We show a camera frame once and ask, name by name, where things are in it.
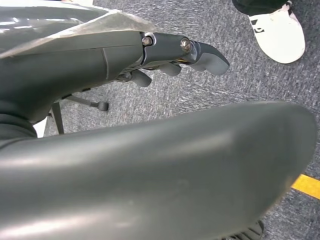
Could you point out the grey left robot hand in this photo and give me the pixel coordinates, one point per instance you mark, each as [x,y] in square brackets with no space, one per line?
[75,66]

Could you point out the white shoe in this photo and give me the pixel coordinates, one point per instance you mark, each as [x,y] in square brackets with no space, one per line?
[277,33]

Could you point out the yellow floor tape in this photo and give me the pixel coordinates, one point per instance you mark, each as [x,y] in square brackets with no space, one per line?
[307,186]

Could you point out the black chair base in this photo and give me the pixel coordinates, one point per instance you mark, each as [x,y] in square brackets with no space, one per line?
[82,102]

